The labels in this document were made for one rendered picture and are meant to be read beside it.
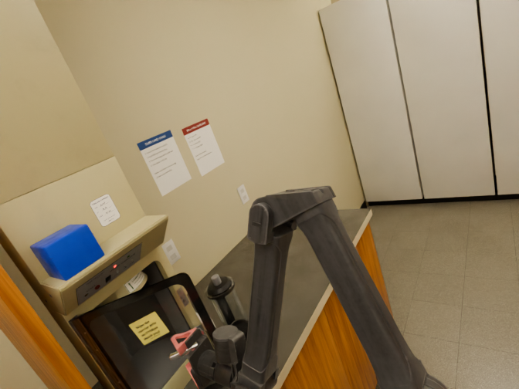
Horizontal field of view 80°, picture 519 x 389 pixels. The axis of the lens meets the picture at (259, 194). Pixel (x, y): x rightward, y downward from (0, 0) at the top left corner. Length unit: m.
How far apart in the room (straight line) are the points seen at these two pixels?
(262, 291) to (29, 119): 0.69
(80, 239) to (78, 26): 1.01
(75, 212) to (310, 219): 0.65
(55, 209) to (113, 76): 0.82
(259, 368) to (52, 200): 0.63
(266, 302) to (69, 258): 0.46
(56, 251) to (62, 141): 0.29
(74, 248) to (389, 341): 0.67
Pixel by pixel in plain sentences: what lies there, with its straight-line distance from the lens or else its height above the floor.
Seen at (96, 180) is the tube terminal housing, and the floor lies 1.67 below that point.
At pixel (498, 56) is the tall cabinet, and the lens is 3.30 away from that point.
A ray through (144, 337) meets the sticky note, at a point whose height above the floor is 1.26.
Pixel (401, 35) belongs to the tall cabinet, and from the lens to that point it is 3.32.
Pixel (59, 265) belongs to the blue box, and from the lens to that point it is 0.82.
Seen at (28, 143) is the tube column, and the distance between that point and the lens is 0.93.
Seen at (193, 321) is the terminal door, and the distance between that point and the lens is 0.93.
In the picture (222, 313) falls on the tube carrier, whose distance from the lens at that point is 1.17.
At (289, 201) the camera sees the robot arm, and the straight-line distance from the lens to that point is 0.50.
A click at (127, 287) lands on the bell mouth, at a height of 1.34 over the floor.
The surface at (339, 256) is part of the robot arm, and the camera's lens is 0.50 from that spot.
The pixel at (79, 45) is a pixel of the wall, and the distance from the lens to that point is 1.58.
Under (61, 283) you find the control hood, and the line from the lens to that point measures 0.84.
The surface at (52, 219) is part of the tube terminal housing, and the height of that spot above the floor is 1.63.
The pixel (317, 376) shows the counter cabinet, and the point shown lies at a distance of 1.40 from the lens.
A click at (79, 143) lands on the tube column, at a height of 1.78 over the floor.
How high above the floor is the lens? 1.76
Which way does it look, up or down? 19 degrees down
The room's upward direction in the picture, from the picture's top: 20 degrees counter-clockwise
